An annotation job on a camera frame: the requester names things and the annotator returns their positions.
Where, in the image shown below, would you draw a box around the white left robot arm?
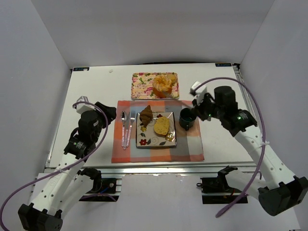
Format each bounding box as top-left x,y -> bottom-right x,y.
18,101 -> 116,231

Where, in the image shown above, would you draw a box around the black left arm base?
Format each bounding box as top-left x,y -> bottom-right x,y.
79,178 -> 122,202

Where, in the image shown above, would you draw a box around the silver fork pink handle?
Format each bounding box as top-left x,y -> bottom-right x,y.
126,111 -> 136,147

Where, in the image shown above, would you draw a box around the brown chocolate croissant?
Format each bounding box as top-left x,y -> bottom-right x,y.
140,105 -> 153,128

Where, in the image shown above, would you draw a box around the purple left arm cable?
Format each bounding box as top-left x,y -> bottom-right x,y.
0,101 -> 110,229

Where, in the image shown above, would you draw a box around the orange coconut-crusted bun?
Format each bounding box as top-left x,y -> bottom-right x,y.
153,75 -> 172,98

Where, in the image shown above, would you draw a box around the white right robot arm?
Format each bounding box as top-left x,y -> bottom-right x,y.
190,82 -> 308,216

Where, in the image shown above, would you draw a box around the checkered orange blue placemat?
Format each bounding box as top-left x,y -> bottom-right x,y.
111,101 -> 205,164

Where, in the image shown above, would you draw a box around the round yellow sponge cake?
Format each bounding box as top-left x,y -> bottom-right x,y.
154,116 -> 169,136

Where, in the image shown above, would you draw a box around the silver spoon pink handle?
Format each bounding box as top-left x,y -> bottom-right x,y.
121,111 -> 128,147

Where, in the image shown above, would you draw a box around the dark green mug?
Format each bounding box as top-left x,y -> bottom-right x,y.
179,108 -> 197,131

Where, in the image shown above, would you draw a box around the silver knife pink handle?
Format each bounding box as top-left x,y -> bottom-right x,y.
124,111 -> 130,149

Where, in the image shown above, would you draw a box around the aluminium table frame rail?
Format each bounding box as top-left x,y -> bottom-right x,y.
44,63 -> 275,179

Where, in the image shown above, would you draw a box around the floral rectangular serving tray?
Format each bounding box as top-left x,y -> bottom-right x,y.
131,72 -> 180,100

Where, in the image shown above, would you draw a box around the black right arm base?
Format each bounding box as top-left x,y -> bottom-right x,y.
196,178 -> 241,205

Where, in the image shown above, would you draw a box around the small round beige bun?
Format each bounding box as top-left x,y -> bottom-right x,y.
167,74 -> 178,84

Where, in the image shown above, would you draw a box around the floral square ceramic plate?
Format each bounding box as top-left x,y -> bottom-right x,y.
136,112 -> 177,148

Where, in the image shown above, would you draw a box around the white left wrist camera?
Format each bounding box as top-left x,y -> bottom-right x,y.
72,96 -> 94,115

